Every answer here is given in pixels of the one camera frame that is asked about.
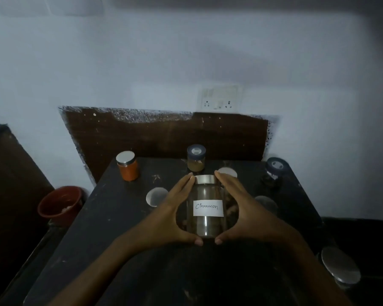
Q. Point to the person's left hand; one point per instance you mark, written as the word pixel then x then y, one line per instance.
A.
pixel 166 223

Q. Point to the person's right hand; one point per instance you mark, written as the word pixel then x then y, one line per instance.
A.
pixel 258 226

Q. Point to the green spice jar silver lid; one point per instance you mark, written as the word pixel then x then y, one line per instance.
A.
pixel 228 172

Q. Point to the dark spice jar grey lid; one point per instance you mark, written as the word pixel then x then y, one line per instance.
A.
pixel 276 165

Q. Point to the orange spice jar silver lid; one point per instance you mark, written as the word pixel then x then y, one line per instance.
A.
pixel 127 172

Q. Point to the yellow spice jar grey lid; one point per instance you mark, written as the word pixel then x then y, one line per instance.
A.
pixel 196 164

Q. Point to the person's left forearm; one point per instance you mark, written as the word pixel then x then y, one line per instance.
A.
pixel 95 277

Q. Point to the red plastic pot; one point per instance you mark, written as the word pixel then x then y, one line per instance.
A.
pixel 51 216

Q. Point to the dark wooden counter unit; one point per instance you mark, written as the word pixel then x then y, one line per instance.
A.
pixel 12 188

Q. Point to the white wall socket plate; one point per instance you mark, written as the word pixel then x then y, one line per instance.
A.
pixel 220 98

